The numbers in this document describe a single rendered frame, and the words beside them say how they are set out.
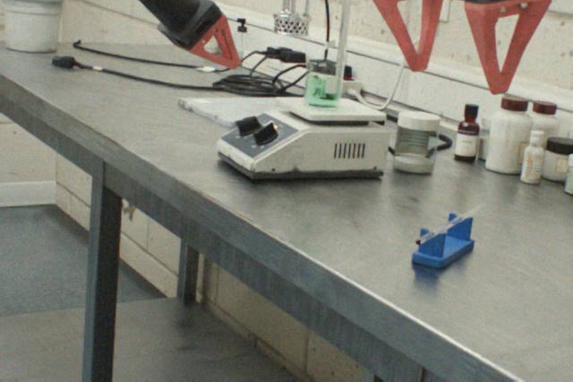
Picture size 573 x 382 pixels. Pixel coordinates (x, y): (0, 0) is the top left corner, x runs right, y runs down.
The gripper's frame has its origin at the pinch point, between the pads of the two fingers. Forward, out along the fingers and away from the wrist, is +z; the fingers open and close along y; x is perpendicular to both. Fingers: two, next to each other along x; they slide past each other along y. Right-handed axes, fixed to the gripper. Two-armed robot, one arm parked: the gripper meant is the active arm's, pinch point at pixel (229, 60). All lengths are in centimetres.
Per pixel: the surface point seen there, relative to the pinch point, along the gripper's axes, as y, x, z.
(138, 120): 25.4, 13.2, 5.8
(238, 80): 63, -8, 31
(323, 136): -12.9, 0.3, 11.4
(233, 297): 98, 28, 85
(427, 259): -46.4, 7.1, 10.9
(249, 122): -4.2, 4.7, 6.2
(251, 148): -9.3, 7.6, 6.5
